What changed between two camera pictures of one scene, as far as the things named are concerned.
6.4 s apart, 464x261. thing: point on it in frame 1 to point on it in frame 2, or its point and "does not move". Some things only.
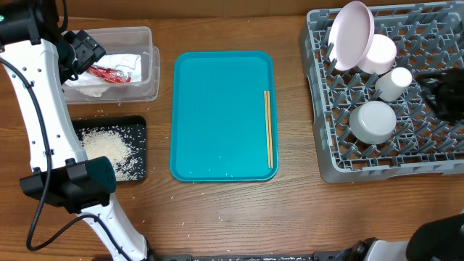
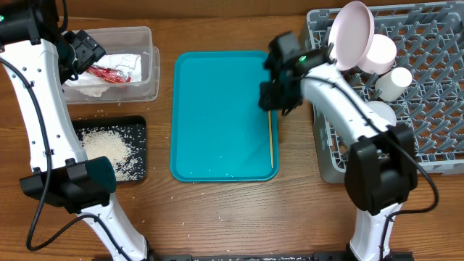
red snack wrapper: (109, 75) does not move
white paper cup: (391, 85) does not move
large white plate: (351, 34) does not move
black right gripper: (444, 87) to (267, 103)
